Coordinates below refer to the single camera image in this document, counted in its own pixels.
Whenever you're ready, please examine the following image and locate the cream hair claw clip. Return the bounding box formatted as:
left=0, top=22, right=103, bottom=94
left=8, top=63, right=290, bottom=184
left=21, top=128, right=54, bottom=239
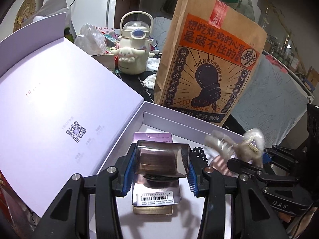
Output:
left=205, top=128, right=265, bottom=168

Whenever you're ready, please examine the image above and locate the black polka dot scrunchie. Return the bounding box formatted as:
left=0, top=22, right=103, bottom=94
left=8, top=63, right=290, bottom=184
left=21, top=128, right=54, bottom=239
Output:
left=192, top=147, right=208, bottom=163

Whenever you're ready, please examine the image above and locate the purple small box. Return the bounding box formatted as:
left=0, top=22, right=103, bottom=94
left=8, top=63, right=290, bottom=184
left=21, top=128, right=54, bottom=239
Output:
left=133, top=132, right=173, bottom=143

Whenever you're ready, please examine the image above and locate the gold rectangular box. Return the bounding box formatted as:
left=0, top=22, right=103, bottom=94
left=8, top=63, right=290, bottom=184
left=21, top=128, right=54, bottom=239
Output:
left=132, top=205, right=173, bottom=215

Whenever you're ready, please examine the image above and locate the right hand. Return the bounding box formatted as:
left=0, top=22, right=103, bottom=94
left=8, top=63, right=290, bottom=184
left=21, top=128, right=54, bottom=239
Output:
left=289, top=207, right=318, bottom=238

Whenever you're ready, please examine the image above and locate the light blue cushion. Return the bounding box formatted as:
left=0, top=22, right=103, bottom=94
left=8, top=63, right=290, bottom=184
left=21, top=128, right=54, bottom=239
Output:
left=231, top=55, right=309, bottom=147

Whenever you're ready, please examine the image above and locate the lavender open gift box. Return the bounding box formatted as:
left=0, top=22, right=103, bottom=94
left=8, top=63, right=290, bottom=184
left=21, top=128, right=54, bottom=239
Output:
left=0, top=11, right=248, bottom=219

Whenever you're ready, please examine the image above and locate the brown fried chicken paper bag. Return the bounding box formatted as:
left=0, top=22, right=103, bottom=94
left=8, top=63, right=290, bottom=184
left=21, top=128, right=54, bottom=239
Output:
left=154, top=0, right=267, bottom=126

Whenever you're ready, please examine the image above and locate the white cartoon water bottle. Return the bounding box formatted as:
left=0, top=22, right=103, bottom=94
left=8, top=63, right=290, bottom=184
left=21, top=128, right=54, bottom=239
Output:
left=112, top=11, right=154, bottom=75

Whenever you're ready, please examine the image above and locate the white refrigerator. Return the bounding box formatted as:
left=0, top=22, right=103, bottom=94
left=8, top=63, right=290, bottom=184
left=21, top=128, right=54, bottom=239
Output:
left=66, top=0, right=117, bottom=33

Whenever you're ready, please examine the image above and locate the woven round mat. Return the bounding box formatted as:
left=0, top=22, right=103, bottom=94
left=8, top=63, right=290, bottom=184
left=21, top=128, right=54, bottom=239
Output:
left=13, top=0, right=36, bottom=32

